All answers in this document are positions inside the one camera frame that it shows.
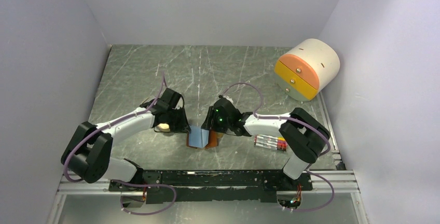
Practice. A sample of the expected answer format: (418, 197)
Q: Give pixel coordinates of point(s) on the beige oval tray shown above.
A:
(163, 127)

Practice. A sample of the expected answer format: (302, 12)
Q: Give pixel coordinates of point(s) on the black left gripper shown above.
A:
(183, 126)

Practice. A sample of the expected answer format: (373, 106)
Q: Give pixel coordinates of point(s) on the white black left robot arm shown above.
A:
(88, 153)

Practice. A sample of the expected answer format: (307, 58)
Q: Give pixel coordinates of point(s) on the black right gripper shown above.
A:
(210, 120)

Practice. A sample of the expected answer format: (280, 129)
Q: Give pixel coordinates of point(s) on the round pastel drawer cabinet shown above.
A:
(306, 69)

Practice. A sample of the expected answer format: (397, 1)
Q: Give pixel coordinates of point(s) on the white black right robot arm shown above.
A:
(305, 136)

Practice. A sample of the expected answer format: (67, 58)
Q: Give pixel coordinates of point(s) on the brown leather card holder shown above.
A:
(201, 139)

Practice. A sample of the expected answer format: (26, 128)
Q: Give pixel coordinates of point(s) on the pack of coloured markers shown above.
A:
(270, 142)

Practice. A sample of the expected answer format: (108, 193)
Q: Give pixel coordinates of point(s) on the aluminium frame rail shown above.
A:
(334, 197)

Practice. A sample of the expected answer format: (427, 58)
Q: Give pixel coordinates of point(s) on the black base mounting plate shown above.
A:
(215, 185)

